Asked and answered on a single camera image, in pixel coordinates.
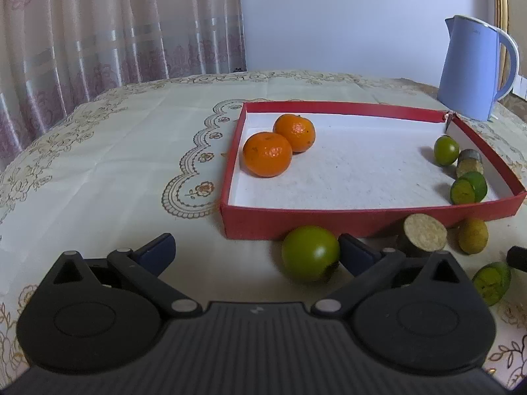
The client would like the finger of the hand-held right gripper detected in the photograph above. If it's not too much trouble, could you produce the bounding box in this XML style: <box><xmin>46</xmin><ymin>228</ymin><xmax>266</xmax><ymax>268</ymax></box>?
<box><xmin>506</xmin><ymin>246</ymin><xmax>527</xmax><ymax>274</ymax></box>

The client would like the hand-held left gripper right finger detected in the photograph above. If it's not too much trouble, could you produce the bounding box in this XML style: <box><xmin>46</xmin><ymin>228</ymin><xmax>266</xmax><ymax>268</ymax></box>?
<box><xmin>311</xmin><ymin>233</ymin><xmax>475</xmax><ymax>321</ymax></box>

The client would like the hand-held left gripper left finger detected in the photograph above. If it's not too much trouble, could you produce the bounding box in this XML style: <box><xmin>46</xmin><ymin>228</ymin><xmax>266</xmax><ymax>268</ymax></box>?
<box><xmin>39</xmin><ymin>232</ymin><xmax>203</xmax><ymax>320</ymax></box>

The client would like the green cucumber piece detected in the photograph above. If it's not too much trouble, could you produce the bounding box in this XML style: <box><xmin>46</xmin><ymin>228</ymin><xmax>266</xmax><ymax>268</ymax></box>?
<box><xmin>472</xmin><ymin>262</ymin><xmax>512</xmax><ymax>306</ymax></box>
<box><xmin>450</xmin><ymin>171</ymin><xmax>488</xmax><ymax>205</ymax></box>

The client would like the green tangerine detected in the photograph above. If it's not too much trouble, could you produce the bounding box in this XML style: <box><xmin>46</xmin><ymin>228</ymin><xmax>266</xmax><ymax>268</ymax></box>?
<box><xmin>282</xmin><ymin>225</ymin><xmax>342</xmax><ymax>284</ymax></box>

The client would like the yellow longan fruit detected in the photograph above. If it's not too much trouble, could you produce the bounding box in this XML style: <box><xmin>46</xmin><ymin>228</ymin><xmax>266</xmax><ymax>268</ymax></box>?
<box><xmin>458</xmin><ymin>218</ymin><xmax>490</xmax><ymax>255</ymax></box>

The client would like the small eggplant piece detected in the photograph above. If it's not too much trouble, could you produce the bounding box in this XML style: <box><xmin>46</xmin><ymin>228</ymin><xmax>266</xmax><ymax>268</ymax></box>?
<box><xmin>396</xmin><ymin>213</ymin><xmax>448</xmax><ymax>258</ymax></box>

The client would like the red cardboard tray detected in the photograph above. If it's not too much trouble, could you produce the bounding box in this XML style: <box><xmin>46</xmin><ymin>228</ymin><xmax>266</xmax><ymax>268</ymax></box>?
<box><xmin>219</xmin><ymin>101</ymin><xmax>527</xmax><ymax>241</ymax></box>

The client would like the green tomato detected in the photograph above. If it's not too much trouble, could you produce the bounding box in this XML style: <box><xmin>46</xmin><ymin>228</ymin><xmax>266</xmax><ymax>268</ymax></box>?
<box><xmin>433</xmin><ymin>135</ymin><xmax>460</xmax><ymax>167</ymax></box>

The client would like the orange tangerine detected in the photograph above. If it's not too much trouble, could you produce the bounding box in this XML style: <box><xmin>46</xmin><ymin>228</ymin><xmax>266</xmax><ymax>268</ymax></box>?
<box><xmin>242</xmin><ymin>132</ymin><xmax>294</xmax><ymax>178</ymax></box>
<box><xmin>273</xmin><ymin>114</ymin><xmax>316</xmax><ymax>154</ymax></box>

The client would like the embroidered beige tablecloth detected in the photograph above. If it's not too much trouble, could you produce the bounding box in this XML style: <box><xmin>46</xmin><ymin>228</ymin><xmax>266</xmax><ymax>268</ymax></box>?
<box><xmin>0</xmin><ymin>70</ymin><xmax>527</xmax><ymax>395</ymax></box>

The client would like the blue electric kettle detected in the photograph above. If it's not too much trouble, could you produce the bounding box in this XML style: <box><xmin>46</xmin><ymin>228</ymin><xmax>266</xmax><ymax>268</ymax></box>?
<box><xmin>436</xmin><ymin>15</ymin><xmax>520</xmax><ymax>122</ymax></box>

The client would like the patterned pink curtain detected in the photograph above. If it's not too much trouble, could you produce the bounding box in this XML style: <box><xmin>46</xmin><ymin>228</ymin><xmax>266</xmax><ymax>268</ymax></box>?
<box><xmin>0</xmin><ymin>0</ymin><xmax>248</xmax><ymax>171</ymax></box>

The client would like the gold moulding strip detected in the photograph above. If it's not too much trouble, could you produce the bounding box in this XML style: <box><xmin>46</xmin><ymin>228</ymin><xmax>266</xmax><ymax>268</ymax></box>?
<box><xmin>494</xmin><ymin>0</ymin><xmax>511</xmax><ymax>36</ymax></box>

